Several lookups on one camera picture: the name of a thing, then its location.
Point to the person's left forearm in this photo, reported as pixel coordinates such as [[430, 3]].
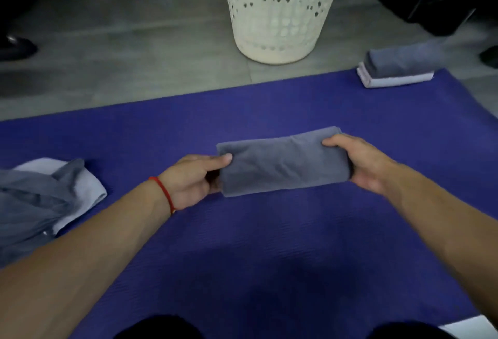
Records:
[[74, 261]]

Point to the crumpled white towel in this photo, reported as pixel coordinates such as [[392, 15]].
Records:
[[87, 191]]

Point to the person's left knee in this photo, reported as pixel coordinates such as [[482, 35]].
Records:
[[155, 328]]

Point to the person's knee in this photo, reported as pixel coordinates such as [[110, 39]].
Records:
[[410, 331], [155, 328]]

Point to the white paper sheet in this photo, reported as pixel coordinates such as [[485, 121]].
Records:
[[472, 329]]

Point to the black shoe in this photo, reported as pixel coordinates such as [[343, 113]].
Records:
[[15, 48]]

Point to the person's right forearm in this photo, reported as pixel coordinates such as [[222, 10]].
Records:
[[447, 222]]

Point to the purple mat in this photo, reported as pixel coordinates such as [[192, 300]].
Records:
[[272, 233]]

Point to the crumpled grey cloth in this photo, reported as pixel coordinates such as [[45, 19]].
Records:
[[31, 206]]

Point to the dark grey towel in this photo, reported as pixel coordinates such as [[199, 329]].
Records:
[[282, 162]]

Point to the white perforated laundry basket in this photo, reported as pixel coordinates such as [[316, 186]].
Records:
[[281, 4]]

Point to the person's left hand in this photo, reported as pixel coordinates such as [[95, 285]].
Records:
[[186, 183]]

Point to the person's right hand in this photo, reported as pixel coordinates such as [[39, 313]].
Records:
[[365, 163]]

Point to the folded white towel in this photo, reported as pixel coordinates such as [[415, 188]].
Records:
[[389, 80]]

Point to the person's left thumb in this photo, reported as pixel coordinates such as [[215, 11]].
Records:
[[212, 162]]

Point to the person's right knee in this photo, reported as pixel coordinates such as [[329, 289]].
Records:
[[410, 331]]

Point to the person's right thumb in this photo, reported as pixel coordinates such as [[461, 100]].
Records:
[[337, 141]]

